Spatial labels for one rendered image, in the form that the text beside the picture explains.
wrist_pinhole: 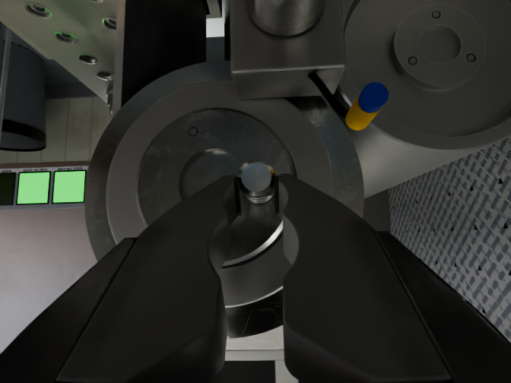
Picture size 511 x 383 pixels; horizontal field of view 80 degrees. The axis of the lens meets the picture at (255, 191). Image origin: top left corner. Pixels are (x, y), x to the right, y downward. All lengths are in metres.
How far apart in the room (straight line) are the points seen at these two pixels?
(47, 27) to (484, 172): 0.46
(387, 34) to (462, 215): 0.16
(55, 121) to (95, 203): 2.81
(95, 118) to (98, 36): 2.37
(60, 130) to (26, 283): 2.38
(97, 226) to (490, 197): 0.25
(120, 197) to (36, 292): 0.46
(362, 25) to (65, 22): 0.34
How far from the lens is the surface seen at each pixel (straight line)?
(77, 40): 0.47
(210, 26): 0.63
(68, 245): 0.58
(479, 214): 0.28
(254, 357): 0.52
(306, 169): 0.15
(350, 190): 0.16
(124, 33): 0.22
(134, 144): 0.17
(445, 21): 0.22
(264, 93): 0.16
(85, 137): 2.80
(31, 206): 0.62
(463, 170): 0.29
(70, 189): 0.58
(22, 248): 0.63
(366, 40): 0.20
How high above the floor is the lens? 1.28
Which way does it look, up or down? 9 degrees down
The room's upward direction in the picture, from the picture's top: 179 degrees clockwise
